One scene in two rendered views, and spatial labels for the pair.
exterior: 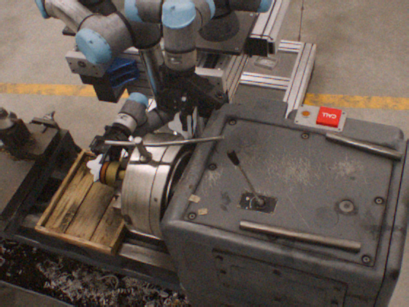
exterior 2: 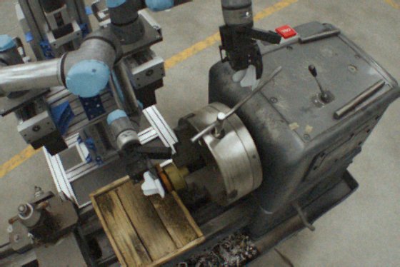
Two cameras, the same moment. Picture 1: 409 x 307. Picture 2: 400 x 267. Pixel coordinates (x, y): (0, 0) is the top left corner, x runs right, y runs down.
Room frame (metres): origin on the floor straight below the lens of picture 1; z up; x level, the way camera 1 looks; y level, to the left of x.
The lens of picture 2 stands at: (0.71, 0.64, 1.99)
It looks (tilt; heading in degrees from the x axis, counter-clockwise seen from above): 56 degrees down; 301
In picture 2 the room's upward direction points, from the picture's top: 1 degrees counter-clockwise
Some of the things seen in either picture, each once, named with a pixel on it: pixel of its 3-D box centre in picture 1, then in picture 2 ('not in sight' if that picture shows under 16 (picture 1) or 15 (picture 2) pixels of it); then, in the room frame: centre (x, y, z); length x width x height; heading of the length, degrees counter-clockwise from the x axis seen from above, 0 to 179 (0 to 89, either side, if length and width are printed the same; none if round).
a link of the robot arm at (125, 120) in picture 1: (123, 125); (128, 142); (1.21, 0.25, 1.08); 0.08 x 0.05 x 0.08; 60
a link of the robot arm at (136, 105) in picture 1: (134, 110); (121, 126); (1.28, 0.21, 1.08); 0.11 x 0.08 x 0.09; 150
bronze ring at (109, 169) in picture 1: (117, 175); (173, 177); (1.01, 0.28, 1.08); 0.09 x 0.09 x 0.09; 61
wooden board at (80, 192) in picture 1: (97, 198); (143, 218); (1.08, 0.40, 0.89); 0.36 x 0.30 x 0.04; 150
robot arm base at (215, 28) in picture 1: (217, 17); (126, 24); (1.51, -0.14, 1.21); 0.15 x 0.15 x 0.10
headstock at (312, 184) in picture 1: (293, 214); (301, 107); (0.76, -0.21, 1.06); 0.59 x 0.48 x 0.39; 60
